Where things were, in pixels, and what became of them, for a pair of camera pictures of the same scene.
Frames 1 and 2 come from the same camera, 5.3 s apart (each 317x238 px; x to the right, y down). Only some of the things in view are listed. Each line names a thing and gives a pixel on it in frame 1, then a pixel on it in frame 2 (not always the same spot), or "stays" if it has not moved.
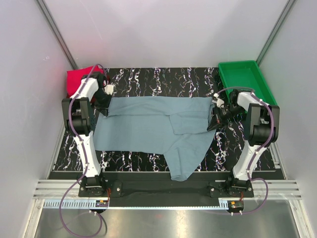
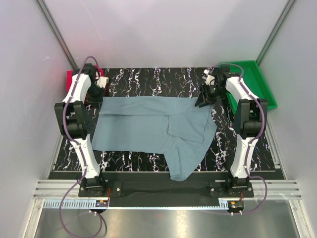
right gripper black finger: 214,124 → 201,101
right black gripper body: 222,114 → 211,92
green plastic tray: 246,74 stays
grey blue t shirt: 176,127 stays
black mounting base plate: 166,189 stays
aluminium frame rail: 278,189 stays
